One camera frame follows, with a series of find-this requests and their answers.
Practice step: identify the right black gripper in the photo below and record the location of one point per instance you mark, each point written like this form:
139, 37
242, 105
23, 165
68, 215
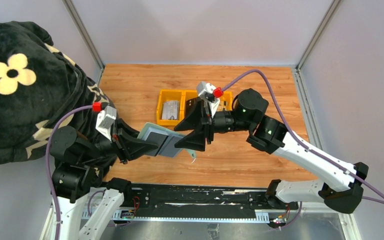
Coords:
207, 122

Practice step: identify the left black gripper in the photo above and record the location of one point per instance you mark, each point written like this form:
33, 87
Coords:
119, 142

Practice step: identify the dark grey credit card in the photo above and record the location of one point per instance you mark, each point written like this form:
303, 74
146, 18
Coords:
158, 138

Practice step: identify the green card holder wallet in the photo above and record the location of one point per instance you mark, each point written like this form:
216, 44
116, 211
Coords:
168, 149

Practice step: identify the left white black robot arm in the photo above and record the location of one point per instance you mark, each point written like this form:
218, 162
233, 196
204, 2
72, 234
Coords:
79, 171

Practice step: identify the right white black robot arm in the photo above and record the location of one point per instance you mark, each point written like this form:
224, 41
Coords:
338, 184

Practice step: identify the black card holder in bin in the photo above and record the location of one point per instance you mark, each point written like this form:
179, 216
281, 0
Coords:
189, 105

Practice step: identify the silver cards in left bin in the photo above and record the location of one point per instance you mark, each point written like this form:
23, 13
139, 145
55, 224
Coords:
170, 110

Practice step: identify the beige cards in right bin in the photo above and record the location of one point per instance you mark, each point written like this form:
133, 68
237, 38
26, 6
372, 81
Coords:
223, 106

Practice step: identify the middle yellow bin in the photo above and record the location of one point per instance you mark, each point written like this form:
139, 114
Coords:
192, 111

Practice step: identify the yellow bin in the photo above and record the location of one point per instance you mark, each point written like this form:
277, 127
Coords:
165, 95
192, 111
226, 99

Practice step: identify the right yellow bin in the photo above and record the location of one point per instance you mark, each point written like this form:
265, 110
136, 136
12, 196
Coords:
226, 99

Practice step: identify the left yellow bin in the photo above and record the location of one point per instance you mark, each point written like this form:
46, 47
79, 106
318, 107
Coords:
165, 95

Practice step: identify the black floral blanket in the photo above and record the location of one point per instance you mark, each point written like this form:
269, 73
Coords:
39, 84

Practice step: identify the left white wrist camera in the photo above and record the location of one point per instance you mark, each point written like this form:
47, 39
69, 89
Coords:
105, 120

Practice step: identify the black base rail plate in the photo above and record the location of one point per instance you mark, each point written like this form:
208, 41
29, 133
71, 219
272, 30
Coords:
167, 201

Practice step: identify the left aluminium frame post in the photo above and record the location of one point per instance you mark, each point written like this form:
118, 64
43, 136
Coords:
77, 20

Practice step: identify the aluminium frame post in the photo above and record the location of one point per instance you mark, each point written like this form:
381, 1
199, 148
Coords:
77, 20
332, 9

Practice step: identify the right aluminium frame post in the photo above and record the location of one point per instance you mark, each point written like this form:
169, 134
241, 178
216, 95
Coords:
332, 9

